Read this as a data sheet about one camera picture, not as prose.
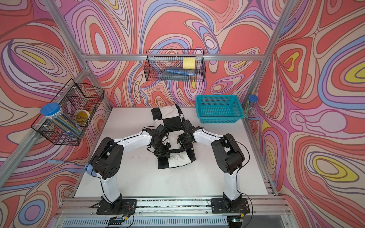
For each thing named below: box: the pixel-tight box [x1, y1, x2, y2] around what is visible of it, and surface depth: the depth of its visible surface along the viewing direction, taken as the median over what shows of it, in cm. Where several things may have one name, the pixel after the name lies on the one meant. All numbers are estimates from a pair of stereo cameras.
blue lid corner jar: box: [244, 94, 259, 118], surface depth 107 cm
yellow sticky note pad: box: [182, 57, 196, 70], surface depth 90 cm
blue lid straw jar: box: [39, 102, 83, 139], surface depth 64 cm
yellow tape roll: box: [75, 109, 91, 126], surface depth 78 cm
